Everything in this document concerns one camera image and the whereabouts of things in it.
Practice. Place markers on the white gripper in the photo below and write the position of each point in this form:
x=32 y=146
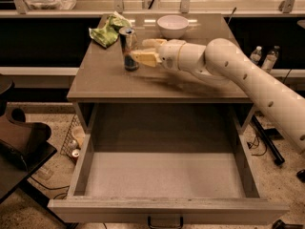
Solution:
x=169 y=55

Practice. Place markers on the red bull can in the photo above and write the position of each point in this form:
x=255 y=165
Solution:
x=128 y=40

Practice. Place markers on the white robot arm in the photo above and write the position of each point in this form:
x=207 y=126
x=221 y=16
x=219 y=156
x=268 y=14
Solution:
x=222 y=61

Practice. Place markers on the grey drawer cabinet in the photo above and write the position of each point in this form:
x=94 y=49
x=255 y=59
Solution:
x=102 y=77

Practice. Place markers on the open top drawer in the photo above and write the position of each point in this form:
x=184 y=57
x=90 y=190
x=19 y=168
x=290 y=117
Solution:
x=165 y=161

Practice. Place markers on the white ceramic bowl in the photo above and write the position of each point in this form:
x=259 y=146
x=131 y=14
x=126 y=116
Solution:
x=172 y=26

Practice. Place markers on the green chip bag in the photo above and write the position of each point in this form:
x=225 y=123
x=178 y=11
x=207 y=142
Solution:
x=108 y=34

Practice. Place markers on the clear water bottle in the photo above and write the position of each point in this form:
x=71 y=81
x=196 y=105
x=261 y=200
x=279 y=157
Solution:
x=256 y=55

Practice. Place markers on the dark capped water bottle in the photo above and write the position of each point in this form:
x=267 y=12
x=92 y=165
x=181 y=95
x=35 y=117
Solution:
x=270 y=59

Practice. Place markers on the black stand leg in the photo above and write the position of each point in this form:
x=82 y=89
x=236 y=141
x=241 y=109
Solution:
x=278 y=158

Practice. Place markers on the black chair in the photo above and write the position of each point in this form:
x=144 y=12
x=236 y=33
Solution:
x=24 y=149

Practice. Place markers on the wire waste basket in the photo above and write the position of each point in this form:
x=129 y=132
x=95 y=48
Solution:
x=73 y=141

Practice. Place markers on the black drawer handle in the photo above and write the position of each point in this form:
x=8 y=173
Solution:
x=165 y=224

